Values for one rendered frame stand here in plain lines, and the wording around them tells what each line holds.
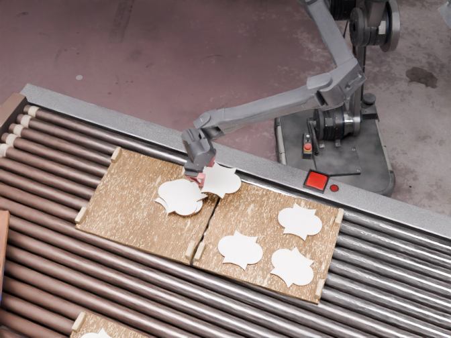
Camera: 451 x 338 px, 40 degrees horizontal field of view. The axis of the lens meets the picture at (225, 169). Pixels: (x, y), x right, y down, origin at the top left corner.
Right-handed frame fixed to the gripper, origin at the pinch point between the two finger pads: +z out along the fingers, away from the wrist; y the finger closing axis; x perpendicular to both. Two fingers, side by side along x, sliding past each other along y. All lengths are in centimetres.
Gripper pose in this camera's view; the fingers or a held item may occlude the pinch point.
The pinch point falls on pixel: (205, 175)
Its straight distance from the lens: 199.5
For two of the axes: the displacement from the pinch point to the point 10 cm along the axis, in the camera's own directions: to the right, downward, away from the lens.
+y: 3.5, -7.5, 5.6
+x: -9.1, -1.4, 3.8
